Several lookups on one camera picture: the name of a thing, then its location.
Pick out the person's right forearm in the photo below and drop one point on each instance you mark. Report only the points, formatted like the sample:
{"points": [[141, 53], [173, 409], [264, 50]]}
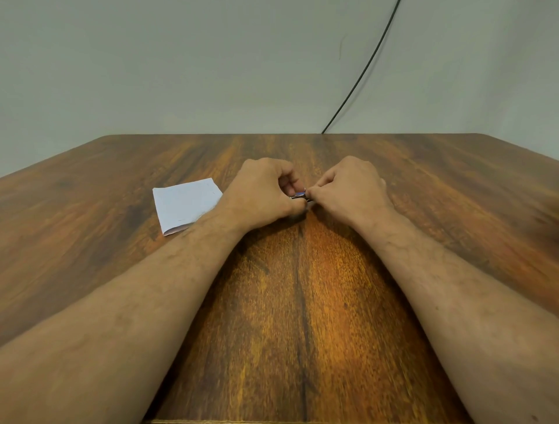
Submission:
{"points": [[458, 314]]}

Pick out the person's left forearm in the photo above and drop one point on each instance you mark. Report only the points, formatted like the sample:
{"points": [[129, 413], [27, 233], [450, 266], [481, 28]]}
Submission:
{"points": [[118, 323]]}

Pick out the person's right hand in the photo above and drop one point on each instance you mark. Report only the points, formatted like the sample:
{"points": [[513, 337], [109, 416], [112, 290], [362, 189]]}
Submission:
{"points": [[353, 192]]}

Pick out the person's left thumb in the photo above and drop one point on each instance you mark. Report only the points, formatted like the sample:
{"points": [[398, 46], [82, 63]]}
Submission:
{"points": [[298, 208]]}

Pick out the person's right thumb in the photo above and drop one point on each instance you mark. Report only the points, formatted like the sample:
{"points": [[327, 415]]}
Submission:
{"points": [[315, 198]]}

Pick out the small silver metal clip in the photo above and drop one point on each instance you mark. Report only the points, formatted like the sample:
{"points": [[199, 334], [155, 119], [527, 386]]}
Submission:
{"points": [[300, 195]]}

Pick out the person's left hand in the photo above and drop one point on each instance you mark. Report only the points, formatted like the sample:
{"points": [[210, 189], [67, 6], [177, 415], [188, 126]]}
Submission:
{"points": [[257, 192]]}

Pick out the folded white paper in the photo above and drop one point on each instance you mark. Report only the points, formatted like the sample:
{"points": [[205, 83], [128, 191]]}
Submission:
{"points": [[185, 204]]}

